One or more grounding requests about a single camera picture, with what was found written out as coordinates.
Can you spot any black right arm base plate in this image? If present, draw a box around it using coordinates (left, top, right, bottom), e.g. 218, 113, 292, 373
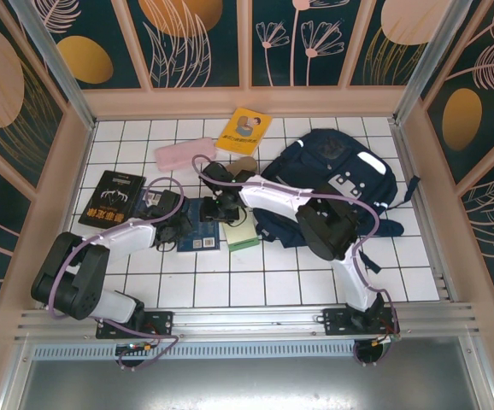
322, 306, 402, 338

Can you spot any yellow paperback book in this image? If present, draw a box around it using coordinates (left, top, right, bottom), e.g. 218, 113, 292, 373
215, 107, 273, 157

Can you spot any grey metal sheet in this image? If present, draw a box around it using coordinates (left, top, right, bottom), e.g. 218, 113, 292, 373
0, 358, 494, 410

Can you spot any navy blue backpack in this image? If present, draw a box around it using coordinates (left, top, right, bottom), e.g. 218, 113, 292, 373
255, 130, 421, 274

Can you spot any aluminium side rail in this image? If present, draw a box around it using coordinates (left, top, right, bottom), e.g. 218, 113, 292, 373
390, 119, 456, 302

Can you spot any brown glasses case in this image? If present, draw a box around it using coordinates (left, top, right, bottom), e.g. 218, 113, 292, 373
228, 155, 257, 175

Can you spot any light green notebook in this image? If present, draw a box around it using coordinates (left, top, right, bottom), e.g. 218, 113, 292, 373
223, 209, 260, 253

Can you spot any slotted grey cable duct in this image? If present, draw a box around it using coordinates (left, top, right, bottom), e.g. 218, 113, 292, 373
31, 344, 385, 362

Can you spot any small circuit board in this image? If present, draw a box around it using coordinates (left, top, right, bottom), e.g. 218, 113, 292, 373
115, 341, 154, 355

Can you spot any small connector plug with wires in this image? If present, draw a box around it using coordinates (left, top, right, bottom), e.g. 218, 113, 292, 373
370, 334, 402, 347

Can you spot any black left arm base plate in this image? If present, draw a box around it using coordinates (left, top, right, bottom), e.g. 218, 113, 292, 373
96, 310, 175, 340

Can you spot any aluminium frame post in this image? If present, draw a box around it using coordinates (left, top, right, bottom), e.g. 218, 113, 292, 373
391, 0, 474, 125
8, 0, 98, 130

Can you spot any pink pencil case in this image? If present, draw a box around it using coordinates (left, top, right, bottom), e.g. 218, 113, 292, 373
155, 136, 216, 173

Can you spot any aluminium mounting rail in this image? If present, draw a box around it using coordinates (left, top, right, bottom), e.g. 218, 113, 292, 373
14, 302, 481, 343

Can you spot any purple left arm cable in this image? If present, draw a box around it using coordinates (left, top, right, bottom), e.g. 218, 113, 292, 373
48, 178, 186, 371

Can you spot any black book with gold title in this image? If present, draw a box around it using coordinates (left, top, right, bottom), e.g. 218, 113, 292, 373
79, 170, 148, 230

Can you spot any dark blue book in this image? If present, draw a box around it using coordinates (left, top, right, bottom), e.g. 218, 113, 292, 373
134, 189, 165, 223
176, 196, 222, 253

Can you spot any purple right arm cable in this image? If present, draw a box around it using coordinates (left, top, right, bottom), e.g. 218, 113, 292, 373
191, 154, 402, 366

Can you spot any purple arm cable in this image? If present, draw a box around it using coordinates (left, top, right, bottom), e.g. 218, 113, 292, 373
48, 178, 186, 371
191, 154, 402, 366

